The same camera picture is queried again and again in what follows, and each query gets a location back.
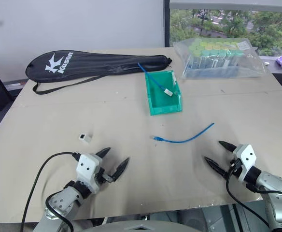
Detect dark window frame post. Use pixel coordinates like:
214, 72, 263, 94
163, 0, 171, 48

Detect blue cable with white jack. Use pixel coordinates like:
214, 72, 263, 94
137, 62, 174, 97

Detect green plastic bin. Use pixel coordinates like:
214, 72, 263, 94
144, 70, 183, 116

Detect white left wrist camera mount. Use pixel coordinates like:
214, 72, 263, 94
75, 153, 106, 194

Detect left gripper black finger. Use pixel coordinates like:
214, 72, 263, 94
110, 157, 130, 183
95, 147, 112, 160

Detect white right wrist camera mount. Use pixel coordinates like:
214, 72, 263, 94
231, 144, 257, 184

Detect clear bag of capped tubes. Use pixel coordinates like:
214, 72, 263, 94
173, 37, 268, 79

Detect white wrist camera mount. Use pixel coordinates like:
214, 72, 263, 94
231, 144, 257, 184
75, 153, 106, 194

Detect small white connector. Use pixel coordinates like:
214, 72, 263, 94
79, 132, 94, 144

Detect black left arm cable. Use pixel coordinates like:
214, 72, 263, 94
19, 151, 82, 232

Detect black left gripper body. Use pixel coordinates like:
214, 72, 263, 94
96, 161, 114, 186

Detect black Kason racket bag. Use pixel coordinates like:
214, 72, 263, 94
25, 50, 173, 96

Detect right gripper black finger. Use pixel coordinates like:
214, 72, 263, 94
218, 141, 238, 153
204, 156, 229, 179

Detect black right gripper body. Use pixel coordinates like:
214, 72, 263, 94
224, 156, 243, 179

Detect silver robot torso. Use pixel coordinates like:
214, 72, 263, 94
78, 218, 205, 232

